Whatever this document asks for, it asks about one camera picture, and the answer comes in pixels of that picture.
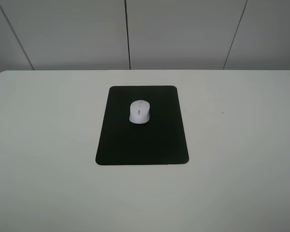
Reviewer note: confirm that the white wireless computer mouse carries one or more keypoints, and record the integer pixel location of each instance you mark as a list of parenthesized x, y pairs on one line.
[(139, 112)]

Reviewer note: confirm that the black rectangular mouse pad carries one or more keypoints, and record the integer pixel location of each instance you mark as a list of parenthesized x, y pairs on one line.
[(159, 141)]

